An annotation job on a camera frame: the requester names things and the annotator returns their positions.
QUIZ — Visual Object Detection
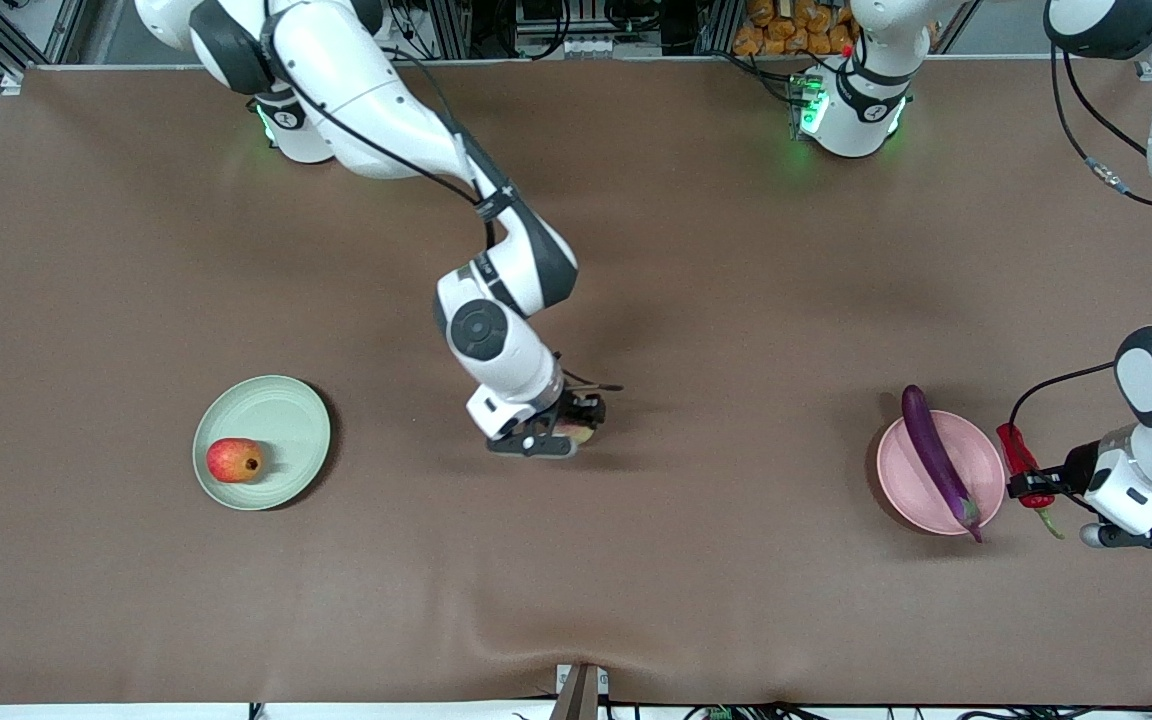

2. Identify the red chili pepper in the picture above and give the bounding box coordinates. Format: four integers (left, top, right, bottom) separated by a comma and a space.
996, 422, 1067, 541

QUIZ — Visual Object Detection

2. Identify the long purple eggplant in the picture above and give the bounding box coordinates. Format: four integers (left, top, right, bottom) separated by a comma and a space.
901, 385, 984, 544

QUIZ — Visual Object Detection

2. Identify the red yellow apple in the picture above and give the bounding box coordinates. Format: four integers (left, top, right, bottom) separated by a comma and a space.
206, 438, 265, 484

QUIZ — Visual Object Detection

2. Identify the bag of orange fruits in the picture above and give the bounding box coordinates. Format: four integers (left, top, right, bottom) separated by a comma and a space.
733, 0, 857, 57

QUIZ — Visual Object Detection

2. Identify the pink round plate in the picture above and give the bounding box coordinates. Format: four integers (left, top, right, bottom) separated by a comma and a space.
876, 410, 1006, 536

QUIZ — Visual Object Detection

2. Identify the brown table cloth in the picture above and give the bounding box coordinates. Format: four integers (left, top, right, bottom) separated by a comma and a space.
0, 55, 1152, 706

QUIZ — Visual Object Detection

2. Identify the metal table edge clamp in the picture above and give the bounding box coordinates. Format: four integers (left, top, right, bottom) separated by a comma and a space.
554, 664, 611, 720

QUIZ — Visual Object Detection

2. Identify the light green round plate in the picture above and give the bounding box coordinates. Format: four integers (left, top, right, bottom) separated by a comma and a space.
192, 375, 333, 512

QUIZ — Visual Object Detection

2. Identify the white electronics box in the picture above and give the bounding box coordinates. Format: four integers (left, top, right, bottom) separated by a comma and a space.
511, 0, 667, 59

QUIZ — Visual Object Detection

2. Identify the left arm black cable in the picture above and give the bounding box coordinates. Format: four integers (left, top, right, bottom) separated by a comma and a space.
1009, 50, 1152, 471

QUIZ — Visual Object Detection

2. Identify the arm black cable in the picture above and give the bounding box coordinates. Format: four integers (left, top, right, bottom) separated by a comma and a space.
1009, 50, 1152, 471
271, 20, 627, 393

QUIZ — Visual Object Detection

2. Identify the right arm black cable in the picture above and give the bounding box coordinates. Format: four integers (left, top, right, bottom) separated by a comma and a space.
271, 20, 627, 393

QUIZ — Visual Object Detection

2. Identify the black floor cable bundle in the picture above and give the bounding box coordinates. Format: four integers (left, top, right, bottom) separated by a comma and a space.
606, 700, 1152, 720

